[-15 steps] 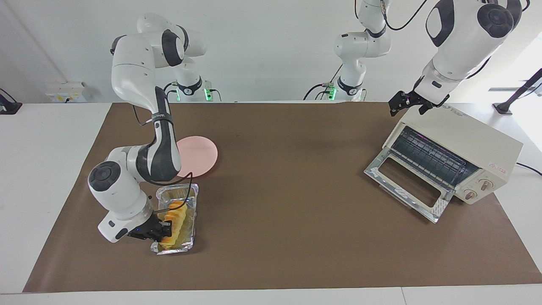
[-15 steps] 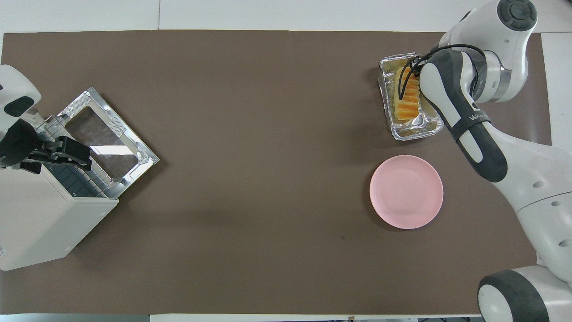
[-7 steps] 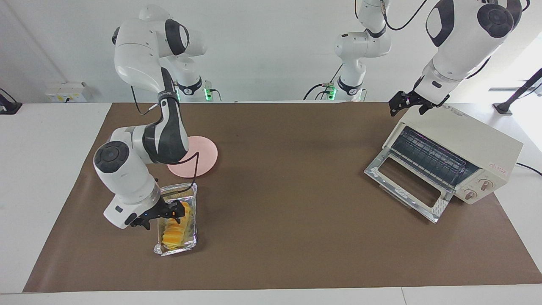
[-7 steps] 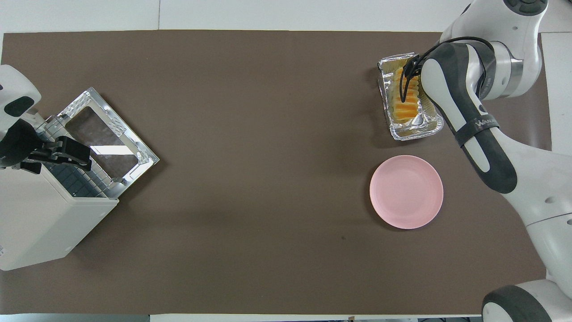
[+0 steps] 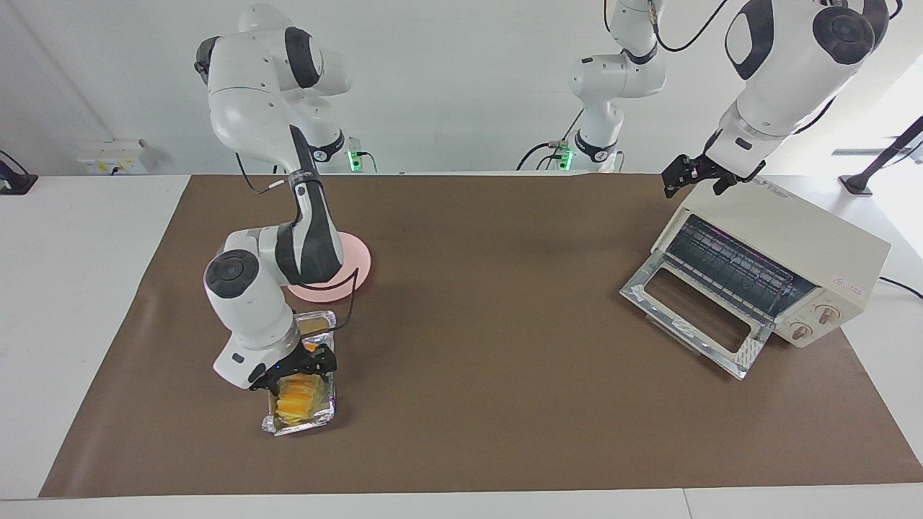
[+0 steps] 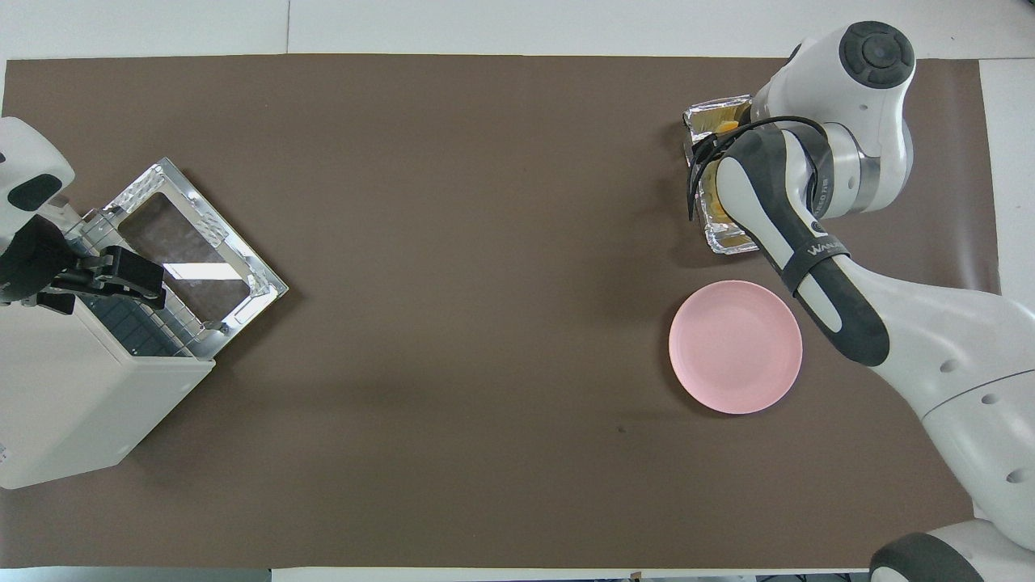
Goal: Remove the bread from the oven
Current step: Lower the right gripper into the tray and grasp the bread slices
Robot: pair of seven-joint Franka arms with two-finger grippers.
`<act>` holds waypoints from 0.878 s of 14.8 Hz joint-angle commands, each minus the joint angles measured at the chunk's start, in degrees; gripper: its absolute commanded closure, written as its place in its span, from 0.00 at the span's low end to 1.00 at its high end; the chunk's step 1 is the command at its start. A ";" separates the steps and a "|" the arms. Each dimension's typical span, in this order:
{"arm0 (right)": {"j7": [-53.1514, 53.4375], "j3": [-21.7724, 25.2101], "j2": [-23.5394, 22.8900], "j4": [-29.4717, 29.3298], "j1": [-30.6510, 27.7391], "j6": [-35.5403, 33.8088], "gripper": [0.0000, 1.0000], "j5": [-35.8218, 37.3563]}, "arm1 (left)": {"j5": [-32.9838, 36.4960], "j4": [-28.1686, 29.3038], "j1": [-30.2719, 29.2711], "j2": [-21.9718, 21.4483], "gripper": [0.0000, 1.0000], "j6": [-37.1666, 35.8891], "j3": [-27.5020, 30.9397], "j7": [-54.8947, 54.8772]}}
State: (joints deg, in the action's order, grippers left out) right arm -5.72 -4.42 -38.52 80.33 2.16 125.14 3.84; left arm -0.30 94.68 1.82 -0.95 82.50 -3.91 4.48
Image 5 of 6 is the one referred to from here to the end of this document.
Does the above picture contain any golden bread loaf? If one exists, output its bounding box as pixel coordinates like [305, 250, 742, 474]
[276, 342, 322, 426]

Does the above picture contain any aluminium foil tray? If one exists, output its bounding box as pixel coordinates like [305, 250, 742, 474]
[261, 311, 338, 437]

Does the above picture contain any cream toaster oven body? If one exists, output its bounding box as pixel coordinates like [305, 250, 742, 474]
[653, 167, 893, 349]

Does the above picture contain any glass oven door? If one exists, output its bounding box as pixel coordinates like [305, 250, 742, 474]
[620, 256, 777, 381]

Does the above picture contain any pink round plate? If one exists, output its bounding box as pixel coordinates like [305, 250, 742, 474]
[287, 232, 373, 303]

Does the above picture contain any black tripod stand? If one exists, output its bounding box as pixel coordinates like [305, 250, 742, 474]
[839, 115, 923, 197]

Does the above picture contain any brown table mat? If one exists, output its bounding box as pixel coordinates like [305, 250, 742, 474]
[40, 173, 923, 498]

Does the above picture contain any black clamp stand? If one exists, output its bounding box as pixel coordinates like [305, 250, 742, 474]
[0, 150, 38, 195]

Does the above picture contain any metal oven wire rack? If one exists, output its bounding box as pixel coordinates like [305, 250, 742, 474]
[663, 216, 816, 318]

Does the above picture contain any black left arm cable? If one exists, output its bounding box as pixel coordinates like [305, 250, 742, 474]
[604, 0, 730, 54]

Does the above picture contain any black arm base cable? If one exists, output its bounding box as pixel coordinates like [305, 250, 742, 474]
[516, 112, 583, 172]

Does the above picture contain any black oven power cable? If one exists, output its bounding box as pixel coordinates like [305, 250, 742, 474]
[878, 276, 923, 300]

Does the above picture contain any white wall socket box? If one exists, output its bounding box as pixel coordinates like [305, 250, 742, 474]
[77, 139, 156, 175]

